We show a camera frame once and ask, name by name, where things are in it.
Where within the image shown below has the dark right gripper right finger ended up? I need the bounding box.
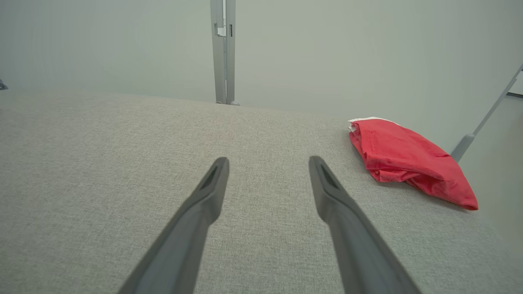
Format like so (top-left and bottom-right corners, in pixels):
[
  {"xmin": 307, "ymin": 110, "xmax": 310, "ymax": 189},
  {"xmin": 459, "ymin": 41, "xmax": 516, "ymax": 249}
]
[{"xmin": 308, "ymin": 156, "xmax": 421, "ymax": 294}]

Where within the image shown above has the grey metal partition post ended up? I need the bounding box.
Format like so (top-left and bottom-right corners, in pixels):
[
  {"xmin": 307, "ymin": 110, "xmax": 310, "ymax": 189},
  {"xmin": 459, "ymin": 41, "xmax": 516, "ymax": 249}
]
[{"xmin": 210, "ymin": 0, "xmax": 237, "ymax": 105}]

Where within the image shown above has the red and white jersey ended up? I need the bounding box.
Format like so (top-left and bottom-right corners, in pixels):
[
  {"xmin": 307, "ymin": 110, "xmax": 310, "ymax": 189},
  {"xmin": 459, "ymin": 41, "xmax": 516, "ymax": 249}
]
[{"xmin": 348, "ymin": 117, "xmax": 479, "ymax": 211}]

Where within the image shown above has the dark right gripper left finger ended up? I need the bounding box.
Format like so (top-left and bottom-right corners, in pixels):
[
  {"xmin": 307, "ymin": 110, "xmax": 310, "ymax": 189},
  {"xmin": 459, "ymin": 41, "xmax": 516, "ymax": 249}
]
[{"xmin": 118, "ymin": 157, "xmax": 230, "ymax": 294}]

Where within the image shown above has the grey slanted support rod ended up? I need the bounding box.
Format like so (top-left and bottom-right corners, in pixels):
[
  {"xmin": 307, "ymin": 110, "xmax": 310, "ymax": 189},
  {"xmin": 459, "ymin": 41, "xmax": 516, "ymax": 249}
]
[{"xmin": 451, "ymin": 65, "xmax": 523, "ymax": 163}]

